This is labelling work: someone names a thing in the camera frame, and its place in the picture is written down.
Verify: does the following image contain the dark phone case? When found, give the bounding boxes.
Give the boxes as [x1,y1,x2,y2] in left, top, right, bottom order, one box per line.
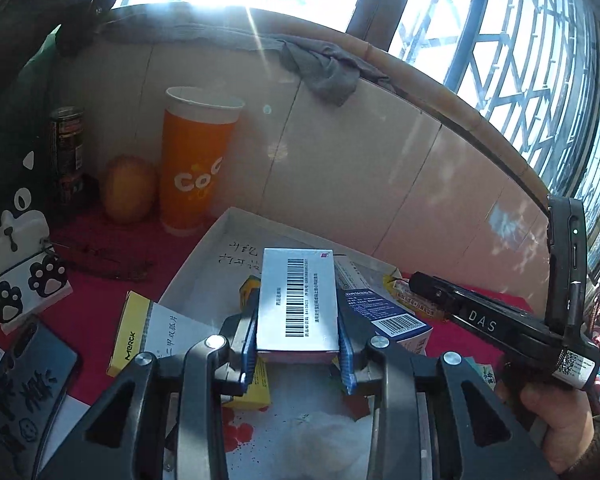
[0,318,79,479]

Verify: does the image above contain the yellow snack bar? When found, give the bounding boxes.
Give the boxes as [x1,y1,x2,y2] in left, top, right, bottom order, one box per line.
[382,275,445,321]

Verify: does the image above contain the orange paper cup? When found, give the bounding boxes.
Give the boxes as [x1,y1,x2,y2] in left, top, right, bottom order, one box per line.
[159,86,245,236]

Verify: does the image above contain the blue white medicine box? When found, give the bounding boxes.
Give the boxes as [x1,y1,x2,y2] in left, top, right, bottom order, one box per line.
[343,288,432,356]

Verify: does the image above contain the white barcode medicine box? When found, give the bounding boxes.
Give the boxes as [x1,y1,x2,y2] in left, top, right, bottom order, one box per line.
[257,248,339,364]

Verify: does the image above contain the person's right hand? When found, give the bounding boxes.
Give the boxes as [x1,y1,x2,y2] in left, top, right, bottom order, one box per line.
[519,384,594,474]

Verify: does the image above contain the black white cat case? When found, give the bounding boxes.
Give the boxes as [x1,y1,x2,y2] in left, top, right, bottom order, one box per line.
[0,151,72,334]

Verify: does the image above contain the grey cloth on sill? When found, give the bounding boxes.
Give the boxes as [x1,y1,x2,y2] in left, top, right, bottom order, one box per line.
[97,2,394,106]

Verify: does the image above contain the red table cloth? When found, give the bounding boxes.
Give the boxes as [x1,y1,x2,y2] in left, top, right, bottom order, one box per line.
[0,206,537,411]

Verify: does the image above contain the dark drink can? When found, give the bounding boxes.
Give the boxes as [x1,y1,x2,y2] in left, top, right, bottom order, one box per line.
[50,106,84,206]

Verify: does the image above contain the long white medicine box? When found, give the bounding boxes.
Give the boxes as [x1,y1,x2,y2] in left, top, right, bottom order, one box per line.
[334,255,402,299]

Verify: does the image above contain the white cardboard tray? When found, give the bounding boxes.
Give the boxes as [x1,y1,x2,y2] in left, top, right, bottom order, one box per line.
[159,207,402,330]

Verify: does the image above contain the window with metal grille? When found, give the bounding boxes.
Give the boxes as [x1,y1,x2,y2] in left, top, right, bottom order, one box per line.
[118,0,600,274]

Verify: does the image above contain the yellow white medicine box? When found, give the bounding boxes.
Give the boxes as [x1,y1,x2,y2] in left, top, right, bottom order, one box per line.
[106,290,220,377]

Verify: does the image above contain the yellow green aloe box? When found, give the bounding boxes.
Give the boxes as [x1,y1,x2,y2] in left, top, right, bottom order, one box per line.
[216,275,271,411]

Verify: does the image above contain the orange fruit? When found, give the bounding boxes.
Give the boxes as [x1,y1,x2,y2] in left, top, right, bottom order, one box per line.
[100,155,158,223]

